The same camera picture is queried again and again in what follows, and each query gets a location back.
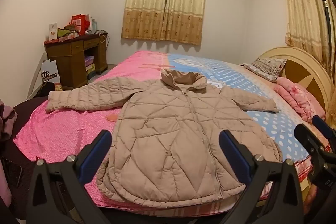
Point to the pink bedspread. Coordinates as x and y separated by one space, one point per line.
65 129

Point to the white upright box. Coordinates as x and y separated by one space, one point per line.
53 32

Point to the stack of colourful boxes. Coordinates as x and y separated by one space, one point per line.
89 66

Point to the patterned pillow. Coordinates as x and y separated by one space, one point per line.
265 66

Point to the cream wooden headboard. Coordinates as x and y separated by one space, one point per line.
302 74

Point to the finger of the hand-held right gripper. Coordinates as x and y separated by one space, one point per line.
323 127
308 138

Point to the pink folded quilt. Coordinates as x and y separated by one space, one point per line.
296 98

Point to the brown wooden desk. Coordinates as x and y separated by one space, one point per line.
65 64

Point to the black phone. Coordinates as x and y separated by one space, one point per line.
13 172

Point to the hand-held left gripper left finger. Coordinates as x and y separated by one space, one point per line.
95 153

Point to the blue dotted bed sheet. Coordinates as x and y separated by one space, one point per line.
270 124

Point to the beige quilted jacket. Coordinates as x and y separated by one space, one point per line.
170 121

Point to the white paper bag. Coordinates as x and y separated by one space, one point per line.
50 70

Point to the white leaning board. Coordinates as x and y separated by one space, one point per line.
35 77

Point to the mauve cloth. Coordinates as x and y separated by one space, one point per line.
7 119

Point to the pale blue bottle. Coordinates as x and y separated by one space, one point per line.
94 25

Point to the colourful snack bag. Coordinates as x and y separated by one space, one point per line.
58 87

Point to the green cloth item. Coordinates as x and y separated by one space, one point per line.
63 33

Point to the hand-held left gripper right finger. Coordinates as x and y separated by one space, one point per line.
235 155

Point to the red flat box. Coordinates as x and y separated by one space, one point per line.
51 41

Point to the narrow beige patterned curtain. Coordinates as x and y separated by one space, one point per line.
302 16

